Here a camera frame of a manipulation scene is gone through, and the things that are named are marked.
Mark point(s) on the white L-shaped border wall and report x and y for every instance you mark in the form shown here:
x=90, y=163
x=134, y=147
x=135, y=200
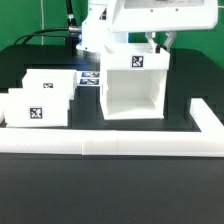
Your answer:
x=43, y=137

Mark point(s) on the white marker tag plate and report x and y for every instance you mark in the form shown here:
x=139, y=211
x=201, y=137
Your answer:
x=88, y=78

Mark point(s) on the white front drawer tray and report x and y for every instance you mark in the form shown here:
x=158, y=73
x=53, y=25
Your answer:
x=26, y=108

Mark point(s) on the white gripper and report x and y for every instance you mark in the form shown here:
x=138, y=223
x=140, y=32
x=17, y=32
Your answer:
x=161, y=15

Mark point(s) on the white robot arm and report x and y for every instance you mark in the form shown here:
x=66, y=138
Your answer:
x=95, y=31

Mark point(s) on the white drawer cabinet box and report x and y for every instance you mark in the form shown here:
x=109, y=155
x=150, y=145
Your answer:
x=133, y=81

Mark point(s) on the white drawer tray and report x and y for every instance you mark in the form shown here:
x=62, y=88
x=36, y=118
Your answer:
x=65, y=81
x=26, y=108

